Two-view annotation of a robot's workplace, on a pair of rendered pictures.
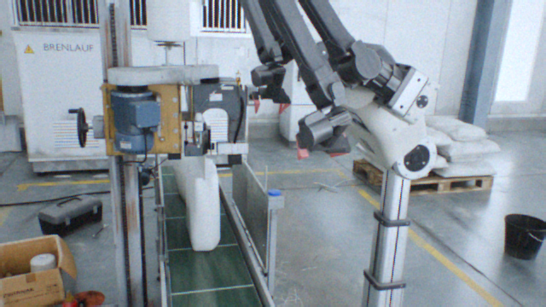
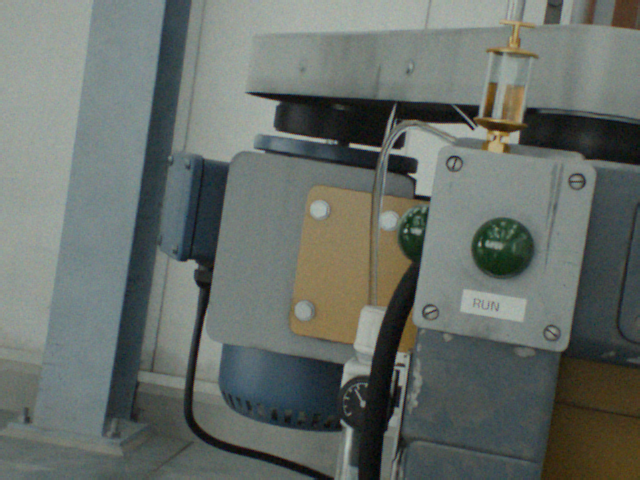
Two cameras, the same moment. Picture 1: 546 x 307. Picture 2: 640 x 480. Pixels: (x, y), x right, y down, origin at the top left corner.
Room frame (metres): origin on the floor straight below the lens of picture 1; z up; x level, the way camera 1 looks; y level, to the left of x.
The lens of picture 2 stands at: (2.25, -0.54, 1.31)
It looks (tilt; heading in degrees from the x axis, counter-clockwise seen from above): 3 degrees down; 113
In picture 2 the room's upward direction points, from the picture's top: 9 degrees clockwise
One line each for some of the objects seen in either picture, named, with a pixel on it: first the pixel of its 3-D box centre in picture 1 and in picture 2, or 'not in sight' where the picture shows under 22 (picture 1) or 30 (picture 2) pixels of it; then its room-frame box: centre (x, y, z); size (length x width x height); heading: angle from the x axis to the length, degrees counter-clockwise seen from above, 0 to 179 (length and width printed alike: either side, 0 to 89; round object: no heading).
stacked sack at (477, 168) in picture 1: (459, 166); not in sight; (4.55, -2.01, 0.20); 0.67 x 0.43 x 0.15; 105
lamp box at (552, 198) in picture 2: (250, 95); (502, 246); (2.08, 0.10, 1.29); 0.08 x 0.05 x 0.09; 15
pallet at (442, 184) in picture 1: (420, 173); not in sight; (4.66, -1.64, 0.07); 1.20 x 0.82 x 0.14; 107
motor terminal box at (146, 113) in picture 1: (145, 116); (212, 223); (1.71, 0.49, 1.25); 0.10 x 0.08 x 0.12; 130
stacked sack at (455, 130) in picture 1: (452, 128); not in sight; (4.77, -1.96, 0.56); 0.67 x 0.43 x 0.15; 15
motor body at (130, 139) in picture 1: (134, 121); (316, 282); (1.79, 0.55, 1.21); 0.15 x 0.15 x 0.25
